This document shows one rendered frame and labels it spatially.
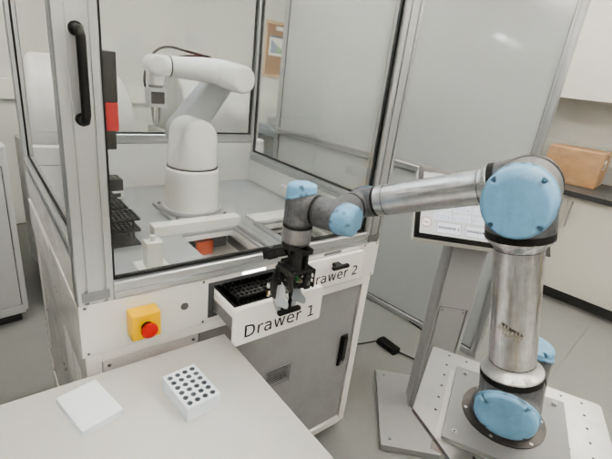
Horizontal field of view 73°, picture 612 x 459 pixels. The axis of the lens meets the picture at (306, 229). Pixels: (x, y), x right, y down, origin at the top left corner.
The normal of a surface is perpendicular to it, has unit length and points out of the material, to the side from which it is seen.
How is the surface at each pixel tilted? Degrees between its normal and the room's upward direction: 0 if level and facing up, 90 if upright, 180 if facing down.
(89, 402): 0
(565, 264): 90
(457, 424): 3
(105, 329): 90
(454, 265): 90
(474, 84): 90
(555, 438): 3
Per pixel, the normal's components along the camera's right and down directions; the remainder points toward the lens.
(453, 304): -0.11, 0.34
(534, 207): -0.57, 0.16
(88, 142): 0.61, 0.35
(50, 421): 0.11, -0.93
